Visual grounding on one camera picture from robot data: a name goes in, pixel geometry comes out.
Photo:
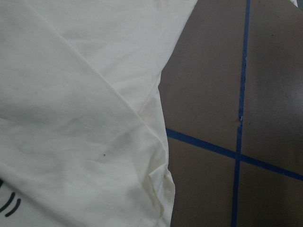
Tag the cream long-sleeve cat shirt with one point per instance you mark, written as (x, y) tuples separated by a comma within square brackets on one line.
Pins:
[(82, 134)]

